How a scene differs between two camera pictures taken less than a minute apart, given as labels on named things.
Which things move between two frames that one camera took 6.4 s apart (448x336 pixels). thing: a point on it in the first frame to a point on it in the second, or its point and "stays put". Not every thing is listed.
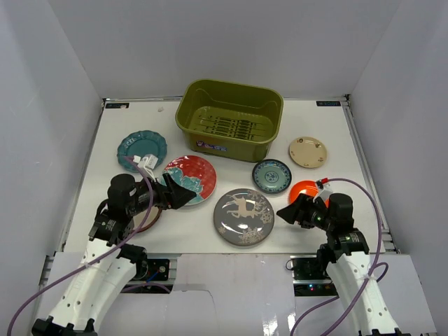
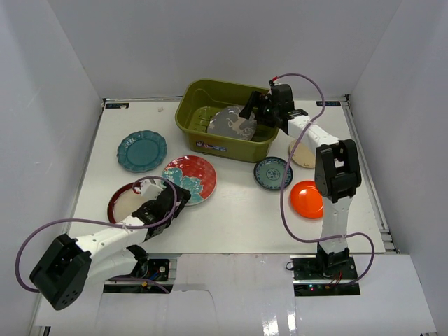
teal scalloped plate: (141, 143) stays put
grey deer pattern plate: (243, 217) to (227, 122)
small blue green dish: (271, 176) stays put
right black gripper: (292, 213) to (253, 102)
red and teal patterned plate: (195, 173) stays put
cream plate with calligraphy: (308, 152) stays put
